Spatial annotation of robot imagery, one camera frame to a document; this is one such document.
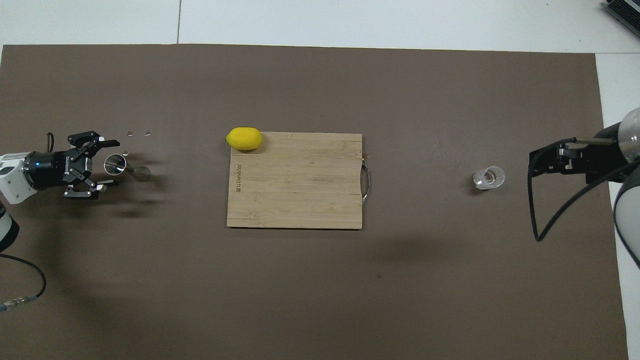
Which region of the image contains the wooden cutting board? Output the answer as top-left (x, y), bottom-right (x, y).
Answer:
top-left (226, 131), bottom-right (372, 230)

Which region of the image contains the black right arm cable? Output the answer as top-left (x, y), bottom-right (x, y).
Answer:
top-left (528, 137), bottom-right (640, 242)

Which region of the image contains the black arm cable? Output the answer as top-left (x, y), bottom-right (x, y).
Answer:
top-left (0, 132), bottom-right (55, 314)
top-left (528, 137), bottom-right (640, 242)

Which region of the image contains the grey ribbed device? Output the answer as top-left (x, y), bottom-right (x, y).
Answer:
top-left (602, 0), bottom-right (640, 39)

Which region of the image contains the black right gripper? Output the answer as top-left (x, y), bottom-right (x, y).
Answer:
top-left (529, 125), bottom-right (629, 184)

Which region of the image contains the brown table mat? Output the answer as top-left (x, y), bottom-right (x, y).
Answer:
top-left (0, 44), bottom-right (630, 360)

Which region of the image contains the steel double jigger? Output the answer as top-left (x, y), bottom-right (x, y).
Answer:
top-left (103, 153), bottom-right (152, 183)

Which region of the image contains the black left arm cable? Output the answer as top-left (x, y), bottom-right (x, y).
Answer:
top-left (0, 132), bottom-right (55, 314)

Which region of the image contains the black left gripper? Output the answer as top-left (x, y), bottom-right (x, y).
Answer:
top-left (25, 130), bottom-right (121, 200)

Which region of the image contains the yellow lemon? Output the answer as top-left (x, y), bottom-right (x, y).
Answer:
top-left (225, 127), bottom-right (263, 152)

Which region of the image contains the small clear glass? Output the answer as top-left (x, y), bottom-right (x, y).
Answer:
top-left (473, 165), bottom-right (506, 191)

